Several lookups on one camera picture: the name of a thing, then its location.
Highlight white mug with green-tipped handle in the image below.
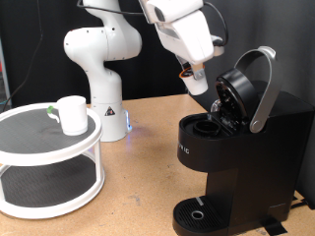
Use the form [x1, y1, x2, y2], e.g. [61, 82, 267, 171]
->
[46, 94, 89, 137]

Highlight black tape strip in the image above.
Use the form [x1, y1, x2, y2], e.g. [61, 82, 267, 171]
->
[260, 217, 288, 236]

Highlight short looped black cable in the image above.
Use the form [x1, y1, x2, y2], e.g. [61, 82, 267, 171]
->
[203, 0, 229, 57]

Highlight black Keurig coffee machine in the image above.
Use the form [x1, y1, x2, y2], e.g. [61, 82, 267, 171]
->
[172, 45, 315, 236]

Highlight dark grey partition panel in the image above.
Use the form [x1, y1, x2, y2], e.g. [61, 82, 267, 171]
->
[186, 0, 315, 209]

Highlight black backdrop curtain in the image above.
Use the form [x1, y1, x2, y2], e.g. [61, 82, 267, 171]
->
[0, 0, 192, 109]

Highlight black machine power cord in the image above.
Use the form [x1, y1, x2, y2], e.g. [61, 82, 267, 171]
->
[289, 196, 311, 210]

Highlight white two-tier turntable shelf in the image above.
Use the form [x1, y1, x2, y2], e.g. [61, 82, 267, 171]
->
[0, 102, 106, 220]

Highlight orange-rimmed coffee pod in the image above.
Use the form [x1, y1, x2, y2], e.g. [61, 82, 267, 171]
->
[178, 67, 210, 96]

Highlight long black gripper cable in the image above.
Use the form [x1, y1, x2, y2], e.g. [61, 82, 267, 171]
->
[1, 0, 146, 109]

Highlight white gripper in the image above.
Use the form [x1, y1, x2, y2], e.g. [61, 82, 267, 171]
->
[154, 9, 217, 82]

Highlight grey metal frame post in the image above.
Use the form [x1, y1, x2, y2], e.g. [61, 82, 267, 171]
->
[0, 37, 10, 109]

